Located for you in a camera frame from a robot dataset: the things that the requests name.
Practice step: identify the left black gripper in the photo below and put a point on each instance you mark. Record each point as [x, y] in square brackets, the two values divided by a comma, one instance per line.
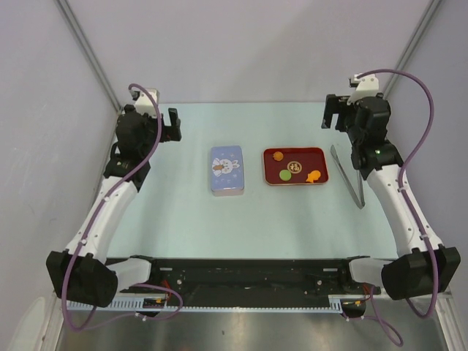
[170, 132]

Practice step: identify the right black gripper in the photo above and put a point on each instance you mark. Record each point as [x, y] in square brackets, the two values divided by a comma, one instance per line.
[336, 105]

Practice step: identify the silver tin lid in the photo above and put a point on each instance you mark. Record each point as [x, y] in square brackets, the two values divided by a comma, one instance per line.
[227, 168]

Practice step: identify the lavender cookie tin box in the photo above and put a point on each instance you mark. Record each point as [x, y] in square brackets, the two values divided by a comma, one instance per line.
[227, 192]

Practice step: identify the metal tongs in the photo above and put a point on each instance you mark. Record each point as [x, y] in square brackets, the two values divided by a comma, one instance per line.
[356, 192]

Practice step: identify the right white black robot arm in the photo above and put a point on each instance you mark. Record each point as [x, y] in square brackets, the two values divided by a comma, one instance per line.
[424, 264]

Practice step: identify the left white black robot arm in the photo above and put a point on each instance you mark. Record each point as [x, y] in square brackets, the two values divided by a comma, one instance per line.
[80, 273]

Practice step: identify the red lacquer tray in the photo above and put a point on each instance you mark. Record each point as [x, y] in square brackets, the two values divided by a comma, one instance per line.
[299, 161]

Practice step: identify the orange fish cookie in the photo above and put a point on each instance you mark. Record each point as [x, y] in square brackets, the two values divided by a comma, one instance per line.
[313, 177]

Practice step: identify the orange pumpkin cookie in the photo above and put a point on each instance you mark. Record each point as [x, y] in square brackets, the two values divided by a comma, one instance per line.
[278, 156]

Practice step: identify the green round cookie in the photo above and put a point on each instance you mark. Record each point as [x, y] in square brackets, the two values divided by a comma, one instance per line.
[285, 175]

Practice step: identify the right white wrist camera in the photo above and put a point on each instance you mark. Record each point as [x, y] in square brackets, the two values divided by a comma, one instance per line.
[367, 86]

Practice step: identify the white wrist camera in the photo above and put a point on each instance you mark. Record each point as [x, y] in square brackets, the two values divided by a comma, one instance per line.
[367, 86]
[142, 101]

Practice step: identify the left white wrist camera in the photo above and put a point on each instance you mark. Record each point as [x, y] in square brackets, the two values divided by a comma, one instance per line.
[142, 101]

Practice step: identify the aluminium corner post right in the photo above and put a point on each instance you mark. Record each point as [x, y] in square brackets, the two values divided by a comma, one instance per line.
[416, 38]

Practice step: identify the aluminium corner post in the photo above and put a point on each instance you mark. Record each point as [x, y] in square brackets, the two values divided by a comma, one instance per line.
[71, 20]
[416, 38]

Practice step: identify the aluminium corner post left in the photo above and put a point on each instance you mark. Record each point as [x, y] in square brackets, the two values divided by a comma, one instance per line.
[71, 20]

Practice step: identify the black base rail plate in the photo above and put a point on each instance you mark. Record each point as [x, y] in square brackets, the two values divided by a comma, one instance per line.
[253, 283]

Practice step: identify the white slotted cable duct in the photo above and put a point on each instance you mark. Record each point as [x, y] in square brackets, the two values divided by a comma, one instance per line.
[152, 304]

